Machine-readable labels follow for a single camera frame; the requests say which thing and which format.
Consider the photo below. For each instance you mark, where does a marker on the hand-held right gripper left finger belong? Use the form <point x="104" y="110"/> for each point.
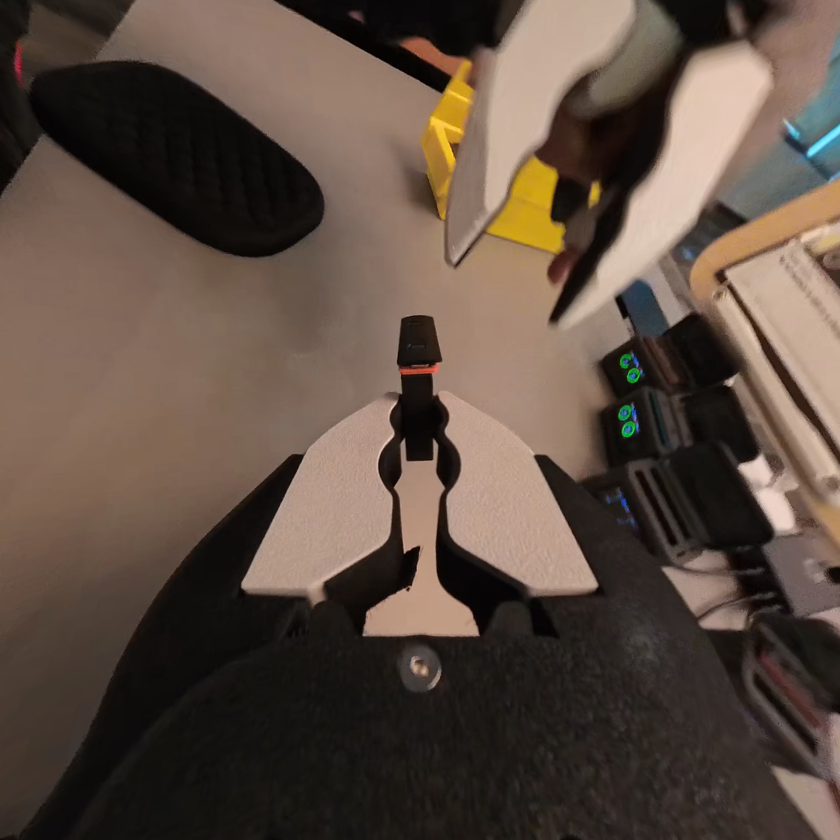
<point x="328" y="512"/>

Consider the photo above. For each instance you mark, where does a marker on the dark blue smartphone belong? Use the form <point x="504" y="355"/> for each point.
<point x="640" y="305"/>

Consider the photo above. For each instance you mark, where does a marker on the yellow plastic bin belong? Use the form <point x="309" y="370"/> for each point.
<point x="525" y="223"/>

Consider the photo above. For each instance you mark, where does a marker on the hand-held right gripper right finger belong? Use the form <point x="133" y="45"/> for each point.
<point x="518" y="512"/>

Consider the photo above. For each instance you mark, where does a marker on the black battery charging case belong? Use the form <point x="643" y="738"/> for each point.
<point x="715" y="420"/>
<point x="695" y="348"/>
<point x="787" y="640"/>
<point x="715" y="499"/>

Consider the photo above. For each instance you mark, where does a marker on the black jacket orange stripe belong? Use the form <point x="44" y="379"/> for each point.
<point x="10" y="98"/>

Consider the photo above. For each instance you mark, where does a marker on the person's left hand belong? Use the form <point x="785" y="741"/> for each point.
<point x="568" y="268"/>

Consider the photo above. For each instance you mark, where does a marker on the black chair armrest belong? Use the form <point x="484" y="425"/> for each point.
<point x="177" y="157"/>

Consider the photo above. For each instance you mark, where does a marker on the black battery red edge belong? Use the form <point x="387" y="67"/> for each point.
<point x="420" y="341"/>
<point x="791" y="686"/>
<point x="656" y="361"/>

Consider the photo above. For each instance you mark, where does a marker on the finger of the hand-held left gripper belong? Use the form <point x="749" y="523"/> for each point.
<point x="525" y="85"/>
<point x="709" y="131"/>

